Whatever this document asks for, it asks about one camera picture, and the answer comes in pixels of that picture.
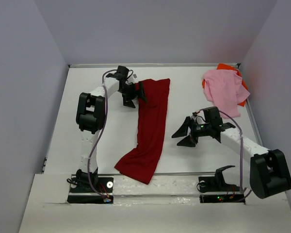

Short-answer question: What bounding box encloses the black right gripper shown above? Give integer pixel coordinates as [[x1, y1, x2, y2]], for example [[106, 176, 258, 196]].
[[172, 116, 211, 147]]

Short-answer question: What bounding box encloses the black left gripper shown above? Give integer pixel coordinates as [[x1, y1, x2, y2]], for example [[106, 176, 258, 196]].
[[118, 82, 147, 109]]

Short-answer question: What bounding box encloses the dark red t shirt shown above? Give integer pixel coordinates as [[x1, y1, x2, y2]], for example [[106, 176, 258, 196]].
[[114, 79, 170, 184]]

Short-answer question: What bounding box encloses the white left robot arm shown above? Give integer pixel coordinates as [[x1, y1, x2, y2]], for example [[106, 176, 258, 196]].
[[76, 66, 147, 196]]

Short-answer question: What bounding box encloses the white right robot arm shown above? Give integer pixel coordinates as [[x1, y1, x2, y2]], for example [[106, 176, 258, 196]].
[[172, 107, 291, 199]]

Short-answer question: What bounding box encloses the pink t shirt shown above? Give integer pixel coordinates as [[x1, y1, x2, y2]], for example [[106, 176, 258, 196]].
[[202, 69, 251, 119]]

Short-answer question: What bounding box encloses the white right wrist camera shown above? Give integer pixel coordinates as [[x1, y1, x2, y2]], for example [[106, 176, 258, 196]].
[[192, 112, 205, 124]]

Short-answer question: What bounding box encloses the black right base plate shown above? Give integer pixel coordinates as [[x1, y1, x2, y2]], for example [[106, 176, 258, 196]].
[[196, 176, 245, 204]]

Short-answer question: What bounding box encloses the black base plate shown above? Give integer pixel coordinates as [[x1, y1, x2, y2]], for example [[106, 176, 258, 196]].
[[196, 176, 245, 204], [66, 176, 114, 204]]

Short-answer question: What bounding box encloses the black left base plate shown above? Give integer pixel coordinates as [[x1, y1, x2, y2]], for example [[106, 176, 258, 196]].
[[66, 176, 114, 204]]

